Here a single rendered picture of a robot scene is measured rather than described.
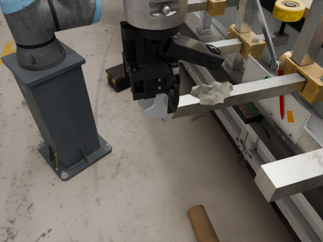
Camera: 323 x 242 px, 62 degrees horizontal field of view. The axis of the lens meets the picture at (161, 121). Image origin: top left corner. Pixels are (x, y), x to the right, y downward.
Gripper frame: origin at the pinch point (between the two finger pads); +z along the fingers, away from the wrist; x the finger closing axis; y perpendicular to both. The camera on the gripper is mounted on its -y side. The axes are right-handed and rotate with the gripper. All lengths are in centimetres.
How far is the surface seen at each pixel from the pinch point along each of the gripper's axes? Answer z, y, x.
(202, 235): 76, -17, -2
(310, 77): -4.3, -30.8, 1.9
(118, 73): 71, -5, -122
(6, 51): 82, 79, -201
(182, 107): -3.0, -2.4, 1.5
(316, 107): 20, -53, -9
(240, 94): -3.2, -14.7, 1.5
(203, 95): -3.6, -7.4, 0.1
